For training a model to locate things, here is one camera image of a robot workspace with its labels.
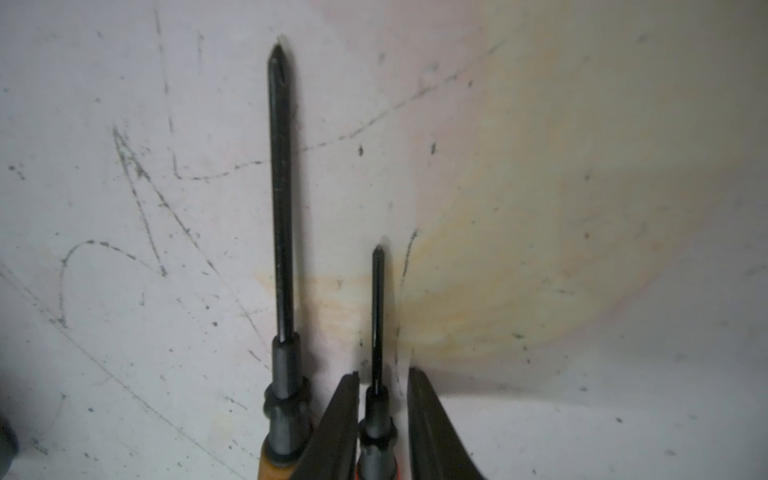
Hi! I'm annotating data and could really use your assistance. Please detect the red handle small screwdriver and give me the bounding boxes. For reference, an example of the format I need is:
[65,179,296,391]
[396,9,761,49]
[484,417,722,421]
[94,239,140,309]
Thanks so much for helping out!
[356,245,399,480]

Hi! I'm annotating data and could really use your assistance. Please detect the wooden handle black screwdriver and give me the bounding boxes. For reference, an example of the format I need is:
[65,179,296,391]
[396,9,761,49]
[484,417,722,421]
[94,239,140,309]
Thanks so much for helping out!
[258,43,312,479]

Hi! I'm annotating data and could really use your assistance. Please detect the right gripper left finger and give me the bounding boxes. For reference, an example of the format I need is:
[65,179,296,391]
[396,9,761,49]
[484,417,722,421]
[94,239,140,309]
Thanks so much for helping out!
[290,372,360,480]

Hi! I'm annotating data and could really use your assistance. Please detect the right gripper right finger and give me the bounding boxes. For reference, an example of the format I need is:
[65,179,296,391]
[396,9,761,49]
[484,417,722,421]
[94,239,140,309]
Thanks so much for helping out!
[407,367,483,480]

